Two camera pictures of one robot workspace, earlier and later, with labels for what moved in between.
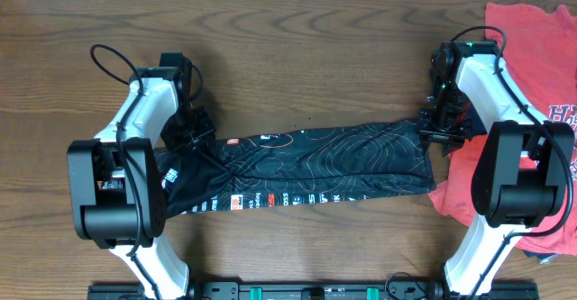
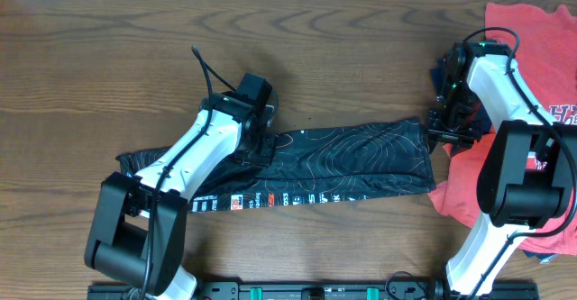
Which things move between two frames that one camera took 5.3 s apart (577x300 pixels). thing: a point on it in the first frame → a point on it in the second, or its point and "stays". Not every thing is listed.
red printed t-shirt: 538,62 stays
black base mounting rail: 315,289 stays
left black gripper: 208,129 → 266,157
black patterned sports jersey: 346,164 stays
